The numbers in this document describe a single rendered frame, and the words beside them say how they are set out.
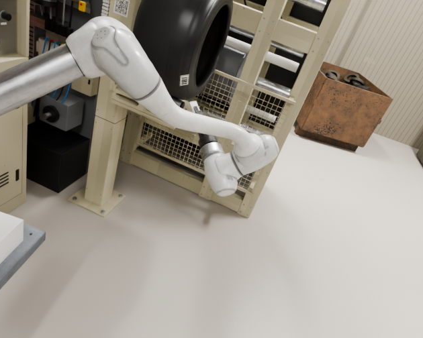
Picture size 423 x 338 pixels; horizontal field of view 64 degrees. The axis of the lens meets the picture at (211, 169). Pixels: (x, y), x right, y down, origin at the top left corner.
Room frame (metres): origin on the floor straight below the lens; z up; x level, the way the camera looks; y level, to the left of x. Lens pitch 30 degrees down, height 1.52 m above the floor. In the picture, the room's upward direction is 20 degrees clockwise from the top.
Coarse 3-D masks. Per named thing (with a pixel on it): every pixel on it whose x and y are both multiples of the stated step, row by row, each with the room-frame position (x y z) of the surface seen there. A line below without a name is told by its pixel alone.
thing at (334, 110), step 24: (336, 72) 5.02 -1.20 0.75; (312, 96) 4.17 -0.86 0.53; (336, 96) 4.09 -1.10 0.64; (360, 96) 4.13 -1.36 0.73; (384, 96) 4.20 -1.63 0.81; (312, 120) 4.06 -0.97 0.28; (336, 120) 4.11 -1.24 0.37; (360, 120) 4.16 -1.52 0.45; (336, 144) 4.27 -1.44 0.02; (360, 144) 4.19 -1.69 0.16
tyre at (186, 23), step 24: (144, 0) 1.48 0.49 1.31; (168, 0) 1.46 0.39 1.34; (192, 0) 1.47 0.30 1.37; (216, 0) 1.54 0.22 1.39; (144, 24) 1.43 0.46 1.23; (168, 24) 1.42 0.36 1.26; (192, 24) 1.43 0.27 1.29; (216, 24) 1.95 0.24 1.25; (144, 48) 1.42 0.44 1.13; (168, 48) 1.41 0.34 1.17; (192, 48) 1.42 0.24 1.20; (216, 48) 1.93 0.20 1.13; (168, 72) 1.42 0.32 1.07; (192, 72) 1.46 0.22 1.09; (192, 96) 1.58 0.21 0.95
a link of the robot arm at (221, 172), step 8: (208, 160) 1.11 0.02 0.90; (216, 160) 1.09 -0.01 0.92; (224, 160) 1.09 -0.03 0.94; (232, 160) 1.08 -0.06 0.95; (208, 168) 1.08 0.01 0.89; (216, 168) 1.07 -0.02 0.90; (224, 168) 1.07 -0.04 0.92; (232, 168) 1.07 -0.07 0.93; (208, 176) 1.07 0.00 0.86; (216, 176) 1.05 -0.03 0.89; (224, 176) 1.05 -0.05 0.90; (232, 176) 1.06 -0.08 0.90; (240, 176) 1.09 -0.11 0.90; (216, 184) 1.03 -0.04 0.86; (224, 184) 1.03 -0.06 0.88; (232, 184) 1.04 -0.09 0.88; (216, 192) 1.03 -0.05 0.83; (224, 192) 1.03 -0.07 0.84; (232, 192) 1.05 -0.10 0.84
